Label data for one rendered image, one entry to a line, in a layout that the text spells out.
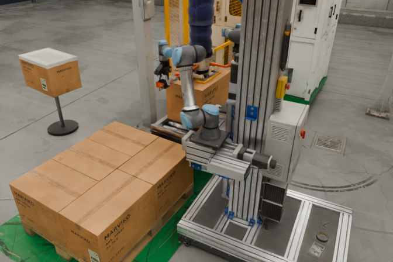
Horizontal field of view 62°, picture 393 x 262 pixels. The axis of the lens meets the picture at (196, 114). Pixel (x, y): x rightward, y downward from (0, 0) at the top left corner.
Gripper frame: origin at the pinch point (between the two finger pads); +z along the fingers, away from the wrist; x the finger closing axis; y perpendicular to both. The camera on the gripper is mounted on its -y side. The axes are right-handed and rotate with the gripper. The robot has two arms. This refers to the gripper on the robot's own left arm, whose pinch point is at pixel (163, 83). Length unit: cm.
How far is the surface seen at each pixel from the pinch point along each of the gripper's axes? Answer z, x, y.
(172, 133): 63, 9, 22
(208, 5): -55, -10, 55
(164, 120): 63, 31, 39
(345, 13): 88, -11, 893
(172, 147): 67, -2, 8
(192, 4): -56, 2, 49
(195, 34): -30, -1, 50
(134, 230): 94, -19, -69
